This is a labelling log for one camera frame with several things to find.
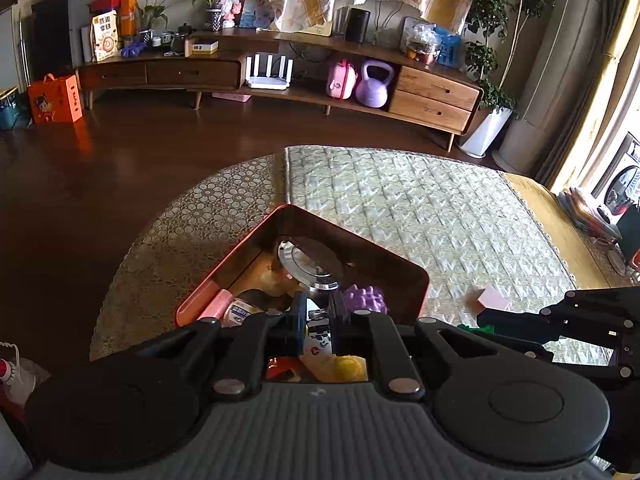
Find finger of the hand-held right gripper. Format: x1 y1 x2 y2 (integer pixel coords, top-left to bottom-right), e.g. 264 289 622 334
540 287 640 348
476 307 640 393

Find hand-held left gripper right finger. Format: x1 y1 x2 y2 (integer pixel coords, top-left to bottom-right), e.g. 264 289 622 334
327 291 501 401

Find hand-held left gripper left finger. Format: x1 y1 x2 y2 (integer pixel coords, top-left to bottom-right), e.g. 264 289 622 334
135 291 309 402

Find small black white object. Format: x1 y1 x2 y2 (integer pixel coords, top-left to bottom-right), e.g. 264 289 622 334
305 300 331 336

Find white packet with red print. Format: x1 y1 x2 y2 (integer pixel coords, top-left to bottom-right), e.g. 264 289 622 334
300 332 336 376

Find purple toy grapes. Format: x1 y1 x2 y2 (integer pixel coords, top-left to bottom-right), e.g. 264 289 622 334
341 284 390 315

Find yellow toy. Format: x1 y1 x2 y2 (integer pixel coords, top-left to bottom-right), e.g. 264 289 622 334
332 354 368 383

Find pink block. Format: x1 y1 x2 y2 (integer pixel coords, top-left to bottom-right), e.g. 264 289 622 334
472 287 510 313

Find round silver metal tin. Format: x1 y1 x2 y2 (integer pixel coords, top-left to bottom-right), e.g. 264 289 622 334
276 236 346 291

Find small white labelled bottle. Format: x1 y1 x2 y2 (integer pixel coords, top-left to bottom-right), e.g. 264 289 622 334
223 297 266 328

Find red metal box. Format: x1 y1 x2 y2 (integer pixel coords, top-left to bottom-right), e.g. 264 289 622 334
175 203 431 386

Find pink roll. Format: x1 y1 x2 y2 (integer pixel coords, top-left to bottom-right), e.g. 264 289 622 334
197 287 235 321

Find washing machine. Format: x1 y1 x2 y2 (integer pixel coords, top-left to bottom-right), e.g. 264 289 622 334
592 132 640 226

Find lace tablecloth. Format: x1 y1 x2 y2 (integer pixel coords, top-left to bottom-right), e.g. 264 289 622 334
90 154 291 361

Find tall plant in white planter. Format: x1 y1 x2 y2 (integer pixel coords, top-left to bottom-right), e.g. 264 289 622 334
459 0 556 158

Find long wooden media cabinet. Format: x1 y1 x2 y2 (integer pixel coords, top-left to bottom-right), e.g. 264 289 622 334
75 27 485 153

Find yellow side curtain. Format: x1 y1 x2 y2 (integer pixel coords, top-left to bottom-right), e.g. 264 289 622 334
550 0 640 196

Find light wooden drawer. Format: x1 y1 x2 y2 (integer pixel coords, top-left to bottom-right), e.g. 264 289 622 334
396 66 480 111
389 91 473 133

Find purple kettlebell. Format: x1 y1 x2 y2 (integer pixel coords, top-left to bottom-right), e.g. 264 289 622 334
355 60 395 108

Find pink toy case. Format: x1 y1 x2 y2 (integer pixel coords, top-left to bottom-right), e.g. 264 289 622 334
326 59 358 100

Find beige floor standing air conditioner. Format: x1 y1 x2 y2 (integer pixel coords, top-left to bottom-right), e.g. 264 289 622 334
499 0 631 177

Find white router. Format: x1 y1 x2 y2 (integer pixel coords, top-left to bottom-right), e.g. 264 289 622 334
245 53 293 91

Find wide dark wooden drawer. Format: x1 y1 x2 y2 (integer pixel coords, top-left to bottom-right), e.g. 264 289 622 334
146 60 242 88

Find small yellow white box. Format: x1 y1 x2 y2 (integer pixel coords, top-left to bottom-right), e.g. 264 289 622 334
185 37 220 57

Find clear plastic bag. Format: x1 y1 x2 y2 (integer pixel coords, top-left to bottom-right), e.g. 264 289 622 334
404 22 443 63

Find black cylinder speaker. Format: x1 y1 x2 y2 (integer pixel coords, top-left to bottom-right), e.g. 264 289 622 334
346 7 372 43

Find red capped bottle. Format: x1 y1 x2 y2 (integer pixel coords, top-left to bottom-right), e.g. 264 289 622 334
0 342 18 386

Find white shell shaped ornament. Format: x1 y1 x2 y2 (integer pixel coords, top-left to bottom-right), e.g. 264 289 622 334
372 0 426 48

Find small dark wooden drawer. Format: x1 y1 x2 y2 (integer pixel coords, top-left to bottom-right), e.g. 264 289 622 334
79 64 148 88

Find framed picture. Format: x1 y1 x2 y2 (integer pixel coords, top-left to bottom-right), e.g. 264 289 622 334
240 0 276 29

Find orange gift box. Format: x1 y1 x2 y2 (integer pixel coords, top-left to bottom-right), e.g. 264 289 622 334
27 74 83 125

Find small green potted plant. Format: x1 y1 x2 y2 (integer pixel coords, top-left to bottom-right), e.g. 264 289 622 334
131 0 178 46

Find printed snack bag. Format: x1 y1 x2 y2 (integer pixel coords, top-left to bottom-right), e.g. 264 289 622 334
90 10 121 63

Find orange carton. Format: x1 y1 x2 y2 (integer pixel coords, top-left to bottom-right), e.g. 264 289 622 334
90 0 138 41

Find blue bucket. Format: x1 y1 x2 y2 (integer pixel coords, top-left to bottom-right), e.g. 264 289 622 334
0 87 31 131

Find black cabinet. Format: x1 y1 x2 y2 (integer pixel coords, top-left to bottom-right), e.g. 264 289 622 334
31 0 103 78

